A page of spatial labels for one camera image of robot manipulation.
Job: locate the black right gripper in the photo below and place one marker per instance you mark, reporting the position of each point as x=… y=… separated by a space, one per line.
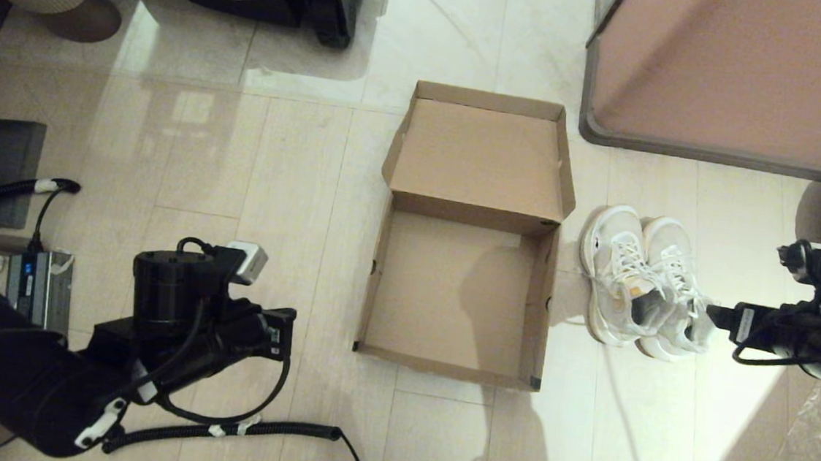
x=798 y=331

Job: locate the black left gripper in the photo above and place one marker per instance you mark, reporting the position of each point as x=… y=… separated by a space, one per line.
x=256 y=335

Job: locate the white lace-up sneaker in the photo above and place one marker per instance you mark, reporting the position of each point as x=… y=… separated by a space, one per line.
x=611 y=239
x=670 y=240

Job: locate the cardboard shoe box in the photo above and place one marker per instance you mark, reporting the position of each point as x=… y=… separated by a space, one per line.
x=475 y=155

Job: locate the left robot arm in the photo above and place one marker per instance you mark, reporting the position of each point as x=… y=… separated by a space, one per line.
x=172 y=285

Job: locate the long black corrugated conduit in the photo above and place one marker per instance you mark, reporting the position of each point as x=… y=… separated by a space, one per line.
x=255 y=431

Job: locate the grey metal power supply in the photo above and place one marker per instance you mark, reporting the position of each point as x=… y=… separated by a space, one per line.
x=39 y=289

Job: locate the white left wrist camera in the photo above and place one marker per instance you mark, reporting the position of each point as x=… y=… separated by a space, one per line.
x=247 y=261

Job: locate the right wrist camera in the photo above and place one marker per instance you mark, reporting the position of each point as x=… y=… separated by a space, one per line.
x=807 y=262

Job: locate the pink cabinet with grey frame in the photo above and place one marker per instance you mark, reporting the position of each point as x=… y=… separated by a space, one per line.
x=746 y=66

